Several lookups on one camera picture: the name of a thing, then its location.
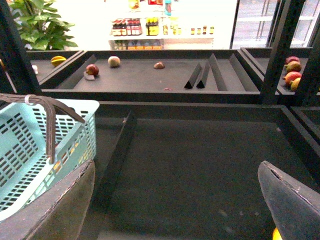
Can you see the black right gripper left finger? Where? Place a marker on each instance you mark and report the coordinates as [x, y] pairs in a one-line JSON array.
[[58, 214]]

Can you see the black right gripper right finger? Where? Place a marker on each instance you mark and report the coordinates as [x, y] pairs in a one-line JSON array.
[[294, 207]]

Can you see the light blue plastic basket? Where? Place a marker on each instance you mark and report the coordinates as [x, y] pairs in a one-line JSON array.
[[26, 171]]

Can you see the brown basket handle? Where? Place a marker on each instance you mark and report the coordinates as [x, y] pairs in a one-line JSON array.
[[50, 105]]

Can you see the yellow green mango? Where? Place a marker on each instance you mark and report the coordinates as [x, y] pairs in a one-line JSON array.
[[294, 84]]

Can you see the red green mango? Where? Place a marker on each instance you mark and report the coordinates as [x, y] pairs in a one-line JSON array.
[[293, 66], [291, 76], [292, 59]]

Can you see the red pomegranate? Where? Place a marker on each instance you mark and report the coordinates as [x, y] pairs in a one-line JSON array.
[[92, 70]]

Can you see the black triangular divider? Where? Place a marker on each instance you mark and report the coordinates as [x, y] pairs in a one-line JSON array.
[[193, 78], [203, 80]]

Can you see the pale round fruit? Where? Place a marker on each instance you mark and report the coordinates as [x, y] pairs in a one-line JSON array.
[[114, 61]]

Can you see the brown small fruit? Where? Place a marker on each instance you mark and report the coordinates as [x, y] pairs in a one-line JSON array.
[[159, 65]]

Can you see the glass door refrigerator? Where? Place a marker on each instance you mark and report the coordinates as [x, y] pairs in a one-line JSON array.
[[255, 23]]

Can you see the green potted plant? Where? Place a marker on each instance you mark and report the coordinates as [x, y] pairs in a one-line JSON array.
[[40, 26]]

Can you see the bottles on white shelf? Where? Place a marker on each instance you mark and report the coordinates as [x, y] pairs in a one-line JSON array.
[[159, 33]]

